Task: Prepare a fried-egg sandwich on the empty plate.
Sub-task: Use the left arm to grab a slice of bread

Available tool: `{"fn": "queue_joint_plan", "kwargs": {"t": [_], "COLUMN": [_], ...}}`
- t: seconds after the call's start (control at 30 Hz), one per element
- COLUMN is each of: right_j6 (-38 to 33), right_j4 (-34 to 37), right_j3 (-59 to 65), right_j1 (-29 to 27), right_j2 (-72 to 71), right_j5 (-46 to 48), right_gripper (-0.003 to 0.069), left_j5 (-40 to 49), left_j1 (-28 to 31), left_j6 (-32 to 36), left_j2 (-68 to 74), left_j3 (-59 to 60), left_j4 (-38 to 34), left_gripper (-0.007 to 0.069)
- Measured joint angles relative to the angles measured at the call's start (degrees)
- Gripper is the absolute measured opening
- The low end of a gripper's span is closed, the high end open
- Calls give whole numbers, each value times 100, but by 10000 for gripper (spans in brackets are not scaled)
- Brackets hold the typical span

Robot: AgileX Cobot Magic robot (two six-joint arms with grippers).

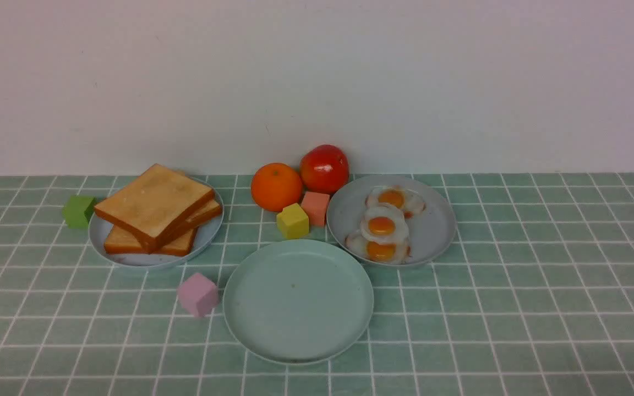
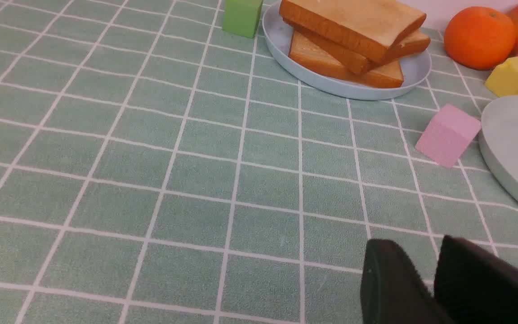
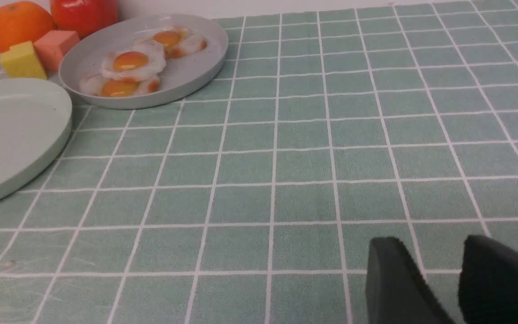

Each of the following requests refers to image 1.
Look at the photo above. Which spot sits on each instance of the toast slice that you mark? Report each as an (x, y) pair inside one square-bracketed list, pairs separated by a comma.
[(120, 241), (153, 205), (198, 217)]

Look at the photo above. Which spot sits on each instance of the fried egg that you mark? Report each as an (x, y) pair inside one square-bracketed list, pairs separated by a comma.
[(407, 201), (384, 224), (393, 254)]

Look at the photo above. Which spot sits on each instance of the salmon pink cube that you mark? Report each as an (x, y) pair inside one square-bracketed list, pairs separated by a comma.
[(315, 205)]

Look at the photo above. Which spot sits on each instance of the red tomato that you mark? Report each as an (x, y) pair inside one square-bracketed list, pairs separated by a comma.
[(324, 169)]

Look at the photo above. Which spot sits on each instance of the yellow cube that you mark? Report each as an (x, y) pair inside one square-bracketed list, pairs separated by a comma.
[(293, 222)]

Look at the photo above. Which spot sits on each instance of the orange fruit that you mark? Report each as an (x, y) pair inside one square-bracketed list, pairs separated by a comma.
[(275, 186)]

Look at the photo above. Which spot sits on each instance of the green plate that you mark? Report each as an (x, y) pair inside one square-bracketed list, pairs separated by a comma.
[(298, 302)]

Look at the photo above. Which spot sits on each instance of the grey egg plate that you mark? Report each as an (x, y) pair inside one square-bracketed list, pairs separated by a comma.
[(430, 233)]

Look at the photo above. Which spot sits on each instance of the light blue bread plate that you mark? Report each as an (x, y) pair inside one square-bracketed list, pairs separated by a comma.
[(100, 228)]

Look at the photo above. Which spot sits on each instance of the green cube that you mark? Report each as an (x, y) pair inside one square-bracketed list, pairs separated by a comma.
[(78, 210)]

